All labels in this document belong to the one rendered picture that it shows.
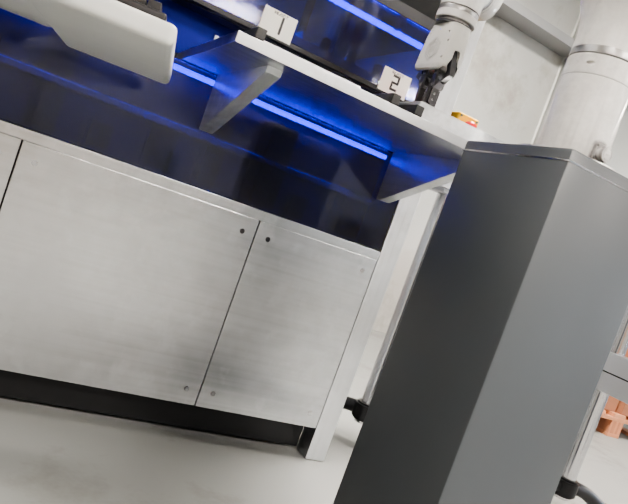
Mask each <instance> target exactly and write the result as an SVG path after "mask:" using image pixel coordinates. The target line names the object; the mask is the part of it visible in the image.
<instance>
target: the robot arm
mask: <svg viewBox="0 0 628 504"><path fill-rule="evenodd" d="M503 1H504V0H441V3H440V5H439V8H438V11H437V13H436V16H435V18H436V22H435V24H436V25H434V26H433V28H432V30H431V31H430V33H429V35H428V37H427V39H426V41H425V43H424V45H423V47H422V50H421V52H420V54H419V57H418V59H417V62H416V64H415V69H416V70H419V72H418V74H417V75H416V77H417V79H418V80H419V84H418V86H419V88H418V91H417V93H416V96H415V99H414V101H422V102H424V103H426V104H428V105H430V106H432V107H434V108H435V105H436V102H437V100H438V97H439V94H440V92H441V91H442V90H443V88H444V86H445V84H446V83H447V82H448V81H449V80H451V79H453V78H454V76H455V75H456V74H457V72H458V70H459V68H460V66H461V63H462V61H463V58H464V55H465V52H466V49H467V45H468V42H469V37H470V34H471V32H472V31H474V29H475V27H476V24H477V22H478V21H486V20H488V19H490V18H491V17H493V16H494V15H495V14H496V12H497V11H498V10H499V8H500V6H501V5H502V3H503ZM428 71H429V73H428ZM426 77H428V78H430V81H429V79H428V78H426ZM439 91H440V92H439ZM627 106H628V0H580V18H579V26H578V31H577V35H576V38H575V40H574V43H573V45H572V48H571V50H570V53H569V56H568V59H567V61H566V64H565V67H564V69H563V72H562V75H561V77H560V80H559V83H558V85H557V88H556V91H555V93H554V96H553V98H552V101H551V104H550V106H549V109H548V112H547V114H546V117H545V120H544V122H543V125H542V127H541V130H540V133H539V135H538V138H537V141H536V143H535V144H530V143H519V144H522V145H534V146H547V147H559V148H572V149H575V150H577V151H578V152H580V153H582V154H584V155H586V156H588V157H590V158H591V159H593V160H595V161H597V162H599V163H601V164H603V165H604V166H606V167H608V168H610V169H612V170H614V171H616V172H617V173H619V172H618V171H617V170H615V169H613V168H612V167H610V166H608V165H606V164H605V163H606V162H609V161H610V160H611V158H612V148H611V147H612V145H613V142H614V139H615V137H616V134H617V132H618V129H619V126H620V124H621V121H622V119H623V116H624V113H625V111H626V108H627ZM619 174H620V173H619Z"/></svg>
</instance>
